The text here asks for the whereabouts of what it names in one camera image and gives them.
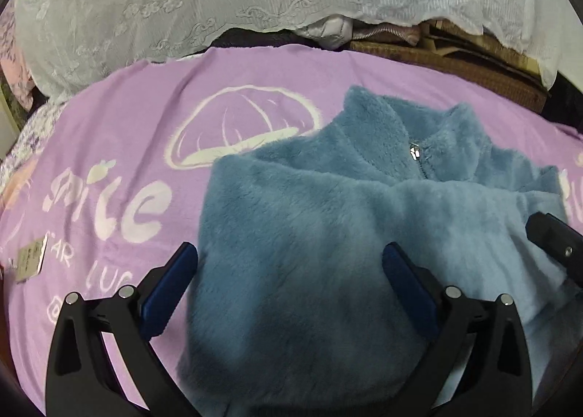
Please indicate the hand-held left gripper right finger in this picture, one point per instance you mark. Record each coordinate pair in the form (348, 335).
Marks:
(410, 287)

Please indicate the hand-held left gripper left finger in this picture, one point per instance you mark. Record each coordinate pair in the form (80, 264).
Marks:
(166, 289)

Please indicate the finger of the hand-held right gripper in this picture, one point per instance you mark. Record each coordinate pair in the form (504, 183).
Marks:
(553, 241)

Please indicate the blue fleece zip jacket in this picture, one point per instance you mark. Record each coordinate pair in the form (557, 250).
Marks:
(328, 234)

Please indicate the small paper tag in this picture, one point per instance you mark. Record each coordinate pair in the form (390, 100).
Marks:
(32, 260)

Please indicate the purple printed blanket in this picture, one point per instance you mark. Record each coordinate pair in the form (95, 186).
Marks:
(136, 134)

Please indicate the white purple floral sheet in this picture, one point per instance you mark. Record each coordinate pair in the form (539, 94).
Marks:
(32, 139)

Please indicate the woven wicker basket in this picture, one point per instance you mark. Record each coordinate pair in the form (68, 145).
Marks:
(455, 64)

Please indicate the flat brown cardboard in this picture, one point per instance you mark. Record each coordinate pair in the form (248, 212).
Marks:
(460, 36)

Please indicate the pink striped garment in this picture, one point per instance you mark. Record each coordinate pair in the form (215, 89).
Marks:
(387, 33)

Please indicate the white padded garment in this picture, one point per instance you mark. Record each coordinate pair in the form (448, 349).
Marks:
(325, 32)

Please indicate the pink floral cloth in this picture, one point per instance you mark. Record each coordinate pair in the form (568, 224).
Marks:
(13, 66)

